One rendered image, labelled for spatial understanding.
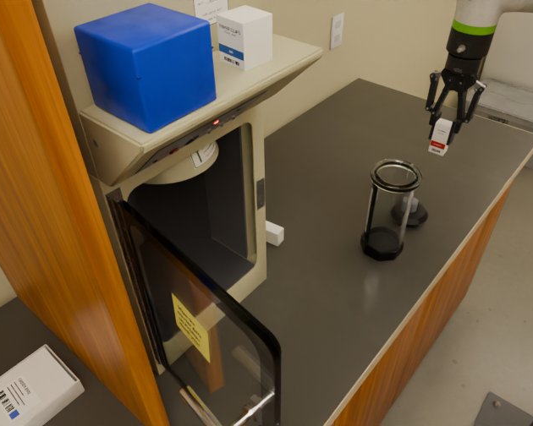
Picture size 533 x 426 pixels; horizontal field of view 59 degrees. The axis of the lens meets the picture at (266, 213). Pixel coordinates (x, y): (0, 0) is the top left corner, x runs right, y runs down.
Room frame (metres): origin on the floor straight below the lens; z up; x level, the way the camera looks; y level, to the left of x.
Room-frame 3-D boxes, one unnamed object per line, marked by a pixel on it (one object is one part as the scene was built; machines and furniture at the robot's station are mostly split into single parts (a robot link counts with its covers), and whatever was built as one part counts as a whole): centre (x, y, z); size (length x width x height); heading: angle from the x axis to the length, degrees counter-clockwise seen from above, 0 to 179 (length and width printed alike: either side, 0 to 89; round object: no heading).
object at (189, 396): (0.28, 0.07, 1.20); 0.10 x 0.05 x 0.03; 41
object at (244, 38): (0.60, 0.02, 1.54); 0.05 x 0.05 x 0.06; 44
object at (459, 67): (1.05, -0.47, 1.28); 0.08 x 0.07 x 0.09; 52
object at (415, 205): (0.91, -0.37, 0.97); 0.09 x 0.09 x 0.07
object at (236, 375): (0.36, 0.09, 1.19); 0.30 x 0.01 x 0.40; 41
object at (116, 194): (0.48, 0.20, 1.19); 0.03 x 0.02 x 0.39; 139
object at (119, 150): (0.56, 0.06, 1.46); 0.32 x 0.12 x 0.10; 139
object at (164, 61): (0.49, 0.12, 1.56); 0.10 x 0.10 x 0.09; 49
